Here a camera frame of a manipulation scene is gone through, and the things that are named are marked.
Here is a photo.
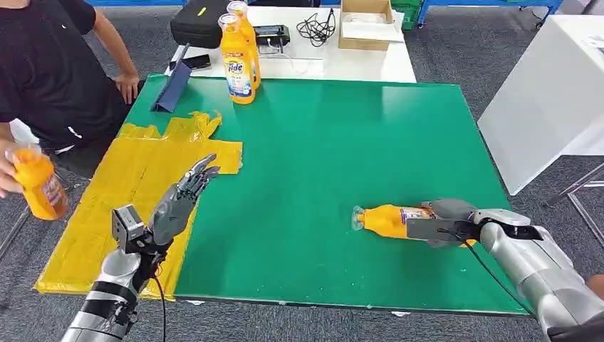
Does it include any black carry bag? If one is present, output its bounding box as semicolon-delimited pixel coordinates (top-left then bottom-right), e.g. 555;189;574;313
170;0;233;50

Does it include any metal chair frame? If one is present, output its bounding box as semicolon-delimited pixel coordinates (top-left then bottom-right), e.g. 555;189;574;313
0;207;30;261

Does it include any brown rounded object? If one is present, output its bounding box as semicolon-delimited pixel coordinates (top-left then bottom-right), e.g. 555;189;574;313
586;275;604;301

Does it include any metal desk frame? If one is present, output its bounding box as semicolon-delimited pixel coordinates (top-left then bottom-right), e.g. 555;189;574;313
545;162;604;236

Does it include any blue tablet case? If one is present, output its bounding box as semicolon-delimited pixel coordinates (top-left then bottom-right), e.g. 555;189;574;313
150;43;193;114

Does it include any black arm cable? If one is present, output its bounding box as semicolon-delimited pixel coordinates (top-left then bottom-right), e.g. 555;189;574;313
153;275;167;342
436;228;538;318

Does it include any black smartphone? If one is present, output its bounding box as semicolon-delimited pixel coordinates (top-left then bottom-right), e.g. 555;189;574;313
170;54;212;72

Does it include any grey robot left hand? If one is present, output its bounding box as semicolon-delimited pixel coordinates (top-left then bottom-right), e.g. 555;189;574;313
147;153;222;247

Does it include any open cardboard box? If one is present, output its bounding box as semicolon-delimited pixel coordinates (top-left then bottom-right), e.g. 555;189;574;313
338;0;406;52

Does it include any person's right hand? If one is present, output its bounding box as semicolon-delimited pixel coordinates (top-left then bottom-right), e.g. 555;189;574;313
0;139;24;200

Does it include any green table mat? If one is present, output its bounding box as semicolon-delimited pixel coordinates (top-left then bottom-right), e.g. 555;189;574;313
123;74;530;316

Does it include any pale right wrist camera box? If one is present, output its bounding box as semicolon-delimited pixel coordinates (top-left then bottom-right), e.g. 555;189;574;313
472;209;544;242

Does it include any black coiled cable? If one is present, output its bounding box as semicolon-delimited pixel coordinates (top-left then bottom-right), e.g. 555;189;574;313
296;8;337;48

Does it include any orange drink bottle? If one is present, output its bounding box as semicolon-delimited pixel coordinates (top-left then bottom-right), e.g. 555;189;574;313
217;13;257;105
10;143;71;222
351;204;477;248
226;1;262;90

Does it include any yellow plastic sheet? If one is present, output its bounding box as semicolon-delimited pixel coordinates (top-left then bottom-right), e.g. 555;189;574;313
33;110;244;301

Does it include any black handheld controller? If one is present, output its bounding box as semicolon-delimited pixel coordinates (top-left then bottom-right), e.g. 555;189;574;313
253;24;291;54

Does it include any white desk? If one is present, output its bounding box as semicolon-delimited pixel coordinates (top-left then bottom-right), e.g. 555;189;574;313
477;14;604;197

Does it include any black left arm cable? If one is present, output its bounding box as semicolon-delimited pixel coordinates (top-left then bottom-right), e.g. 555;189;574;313
153;275;167;342

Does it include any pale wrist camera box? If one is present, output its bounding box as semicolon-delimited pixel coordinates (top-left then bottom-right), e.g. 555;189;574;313
472;209;544;242
111;204;147;254

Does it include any white table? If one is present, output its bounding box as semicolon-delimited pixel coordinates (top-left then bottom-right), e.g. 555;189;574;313
164;5;417;84

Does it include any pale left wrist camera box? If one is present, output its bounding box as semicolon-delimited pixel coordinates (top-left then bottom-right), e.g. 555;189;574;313
111;204;147;254

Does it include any green crate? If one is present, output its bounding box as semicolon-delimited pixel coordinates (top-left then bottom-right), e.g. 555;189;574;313
390;0;423;31

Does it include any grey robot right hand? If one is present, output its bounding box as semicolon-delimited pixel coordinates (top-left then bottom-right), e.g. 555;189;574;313
405;198;483;249

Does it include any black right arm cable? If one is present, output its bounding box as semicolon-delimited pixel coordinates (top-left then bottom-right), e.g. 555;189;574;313
436;228;538;318

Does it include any person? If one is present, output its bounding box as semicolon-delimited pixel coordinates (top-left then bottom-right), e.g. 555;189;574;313
0;0;142;200

